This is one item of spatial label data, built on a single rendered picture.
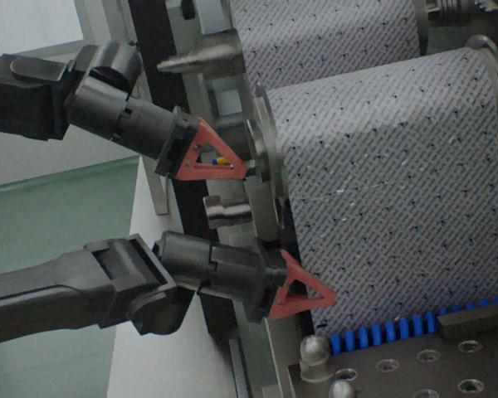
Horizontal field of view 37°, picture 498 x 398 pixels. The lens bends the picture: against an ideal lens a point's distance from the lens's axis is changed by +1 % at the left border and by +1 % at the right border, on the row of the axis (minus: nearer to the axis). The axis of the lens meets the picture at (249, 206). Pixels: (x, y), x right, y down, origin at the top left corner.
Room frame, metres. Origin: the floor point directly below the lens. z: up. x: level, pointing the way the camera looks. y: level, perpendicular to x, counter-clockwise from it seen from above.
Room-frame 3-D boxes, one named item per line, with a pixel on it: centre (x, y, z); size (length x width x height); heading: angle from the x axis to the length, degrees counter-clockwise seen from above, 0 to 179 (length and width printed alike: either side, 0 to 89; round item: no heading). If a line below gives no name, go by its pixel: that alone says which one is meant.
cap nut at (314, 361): (0.69, -0.03, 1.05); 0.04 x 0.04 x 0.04
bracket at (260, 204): (0.86, 0.00, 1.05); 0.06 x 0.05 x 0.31; 93
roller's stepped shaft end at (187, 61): (1.07, 0.06, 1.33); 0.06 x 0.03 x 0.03; 93
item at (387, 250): (0.77, -0.16, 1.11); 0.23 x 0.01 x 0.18; 93
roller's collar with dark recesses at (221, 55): (1.07, 0.00, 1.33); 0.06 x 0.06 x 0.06; 3
